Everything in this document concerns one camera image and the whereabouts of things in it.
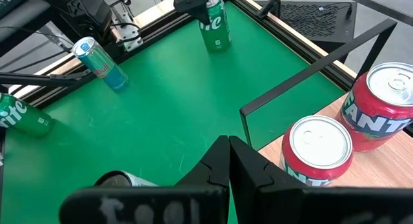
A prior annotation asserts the teal Red Bull can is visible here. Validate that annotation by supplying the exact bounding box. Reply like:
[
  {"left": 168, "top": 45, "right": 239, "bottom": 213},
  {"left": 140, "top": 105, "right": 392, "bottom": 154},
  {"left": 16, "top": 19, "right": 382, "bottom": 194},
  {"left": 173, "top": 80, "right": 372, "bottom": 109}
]
[{"left": 71, "top": 36, "right": 129, "bottom": 92}]

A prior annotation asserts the silver metal bracket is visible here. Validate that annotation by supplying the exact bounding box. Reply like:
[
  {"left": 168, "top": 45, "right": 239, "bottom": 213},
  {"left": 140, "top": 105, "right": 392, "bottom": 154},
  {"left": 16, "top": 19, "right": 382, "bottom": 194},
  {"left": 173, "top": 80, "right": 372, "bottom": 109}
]
[{"left": 111, "top": 6, "right": 145, "bottom": 52}]

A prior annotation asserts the grey desk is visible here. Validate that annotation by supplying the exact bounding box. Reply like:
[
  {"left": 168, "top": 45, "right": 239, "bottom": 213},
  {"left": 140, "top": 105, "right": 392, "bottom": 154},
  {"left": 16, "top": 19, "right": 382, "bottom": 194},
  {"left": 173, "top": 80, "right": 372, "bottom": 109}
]
[{"left": 0, "top": 0, "right": 52, "bottom": 44}]

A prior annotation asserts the black plugged cable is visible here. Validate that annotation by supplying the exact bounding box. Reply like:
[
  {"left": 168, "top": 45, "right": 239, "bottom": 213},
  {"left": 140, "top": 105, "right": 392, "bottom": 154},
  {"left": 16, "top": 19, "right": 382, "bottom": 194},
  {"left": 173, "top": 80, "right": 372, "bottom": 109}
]
[{"left": 317, "top": 2, "right": 355, "bottom": 21}]

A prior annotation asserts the black aluminium table frame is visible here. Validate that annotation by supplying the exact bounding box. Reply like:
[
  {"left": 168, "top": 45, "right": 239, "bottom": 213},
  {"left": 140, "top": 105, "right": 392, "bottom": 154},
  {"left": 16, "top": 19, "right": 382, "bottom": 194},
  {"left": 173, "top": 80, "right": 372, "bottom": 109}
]
[{"left": 0, "top": 0, "right": 358, "bottom": 110}]

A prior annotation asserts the green table mat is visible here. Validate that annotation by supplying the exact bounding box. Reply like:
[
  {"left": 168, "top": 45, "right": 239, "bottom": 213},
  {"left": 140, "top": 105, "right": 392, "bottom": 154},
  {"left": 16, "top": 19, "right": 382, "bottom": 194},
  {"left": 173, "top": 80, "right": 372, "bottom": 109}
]
[{"left": 0, "top": 0, "right": 346, "bottom": 224}]

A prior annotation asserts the green Sprite soda can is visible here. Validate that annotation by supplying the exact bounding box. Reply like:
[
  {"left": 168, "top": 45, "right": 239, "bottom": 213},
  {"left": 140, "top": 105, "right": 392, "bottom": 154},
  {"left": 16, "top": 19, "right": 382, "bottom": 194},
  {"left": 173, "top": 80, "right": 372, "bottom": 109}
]
[
  {"left": 198, "top": 0, "right": 232, "bottom": 53},
  {"left": 0, "top": 92, "right": 54, "bottom": 137}
]

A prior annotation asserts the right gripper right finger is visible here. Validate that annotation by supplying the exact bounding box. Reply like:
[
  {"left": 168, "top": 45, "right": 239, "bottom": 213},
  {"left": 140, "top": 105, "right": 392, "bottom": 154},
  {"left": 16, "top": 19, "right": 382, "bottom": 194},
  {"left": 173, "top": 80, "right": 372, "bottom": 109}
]
[{"left": 229, "top": 135, "right": 413, "bottom": 224}]

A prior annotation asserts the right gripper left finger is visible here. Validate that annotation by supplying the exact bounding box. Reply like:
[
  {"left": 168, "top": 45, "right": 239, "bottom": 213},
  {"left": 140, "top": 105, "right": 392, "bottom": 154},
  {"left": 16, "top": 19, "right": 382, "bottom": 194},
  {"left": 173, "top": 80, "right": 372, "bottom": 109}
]
[{"left": 59, "top": 135, "right": 231, "bottom": 224}]

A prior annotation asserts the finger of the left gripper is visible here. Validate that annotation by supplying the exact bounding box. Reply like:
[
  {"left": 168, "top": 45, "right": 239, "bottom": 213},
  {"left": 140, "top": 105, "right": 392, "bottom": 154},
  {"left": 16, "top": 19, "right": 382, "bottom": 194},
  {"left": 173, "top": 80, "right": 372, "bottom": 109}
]
[{"left": 173, "top": 0, "right": 212, "bottom": 25}]

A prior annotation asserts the wooden shelf board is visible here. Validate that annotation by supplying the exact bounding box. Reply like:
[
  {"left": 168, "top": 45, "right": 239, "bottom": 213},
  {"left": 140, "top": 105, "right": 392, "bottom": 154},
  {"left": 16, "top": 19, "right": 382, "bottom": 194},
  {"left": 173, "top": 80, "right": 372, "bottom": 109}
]
[{"left": 257, "top": 93, "right": 413, "bottom": 188}]

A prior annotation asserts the black curved handle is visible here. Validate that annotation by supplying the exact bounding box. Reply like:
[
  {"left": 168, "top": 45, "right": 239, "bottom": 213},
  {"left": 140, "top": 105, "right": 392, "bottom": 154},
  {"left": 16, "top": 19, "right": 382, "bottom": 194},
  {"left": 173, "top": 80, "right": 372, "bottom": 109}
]
[{"left": 256, "top": 0, "right": 281, "bottom": 20}]

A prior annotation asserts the white energy drink can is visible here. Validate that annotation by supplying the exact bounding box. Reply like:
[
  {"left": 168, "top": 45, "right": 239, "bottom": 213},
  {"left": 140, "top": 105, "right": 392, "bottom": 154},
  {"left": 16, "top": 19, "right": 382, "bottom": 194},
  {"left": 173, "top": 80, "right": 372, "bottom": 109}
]
[{"left": 94, "top": 170, "right": 159, "bottom": 188}]

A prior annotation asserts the red Fanta soda can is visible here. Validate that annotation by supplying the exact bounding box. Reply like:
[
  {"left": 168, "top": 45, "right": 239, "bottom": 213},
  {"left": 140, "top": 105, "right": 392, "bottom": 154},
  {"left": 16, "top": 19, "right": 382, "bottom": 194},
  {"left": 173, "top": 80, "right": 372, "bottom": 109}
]
[
  {"left": 335, "top": 61, "right": 413, "bottom": 153},
  {"left": 279, "top": 115, "right": 354, "bottom": 188}
]

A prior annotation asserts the black looped cable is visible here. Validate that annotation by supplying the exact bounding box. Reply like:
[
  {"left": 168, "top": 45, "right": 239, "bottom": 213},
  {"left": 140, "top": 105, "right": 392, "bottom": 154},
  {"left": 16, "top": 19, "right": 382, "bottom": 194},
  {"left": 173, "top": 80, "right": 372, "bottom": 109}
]
[{"left": 111, "top": 21, "right": 143, "bottom": 46}]

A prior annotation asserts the wooden tray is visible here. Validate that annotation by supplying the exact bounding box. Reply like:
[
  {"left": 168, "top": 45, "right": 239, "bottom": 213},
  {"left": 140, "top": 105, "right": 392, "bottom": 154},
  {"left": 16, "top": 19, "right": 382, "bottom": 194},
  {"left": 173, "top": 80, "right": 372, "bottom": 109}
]
[{"left": 239, "top": 18, "right": 413, "bottom": 150}]

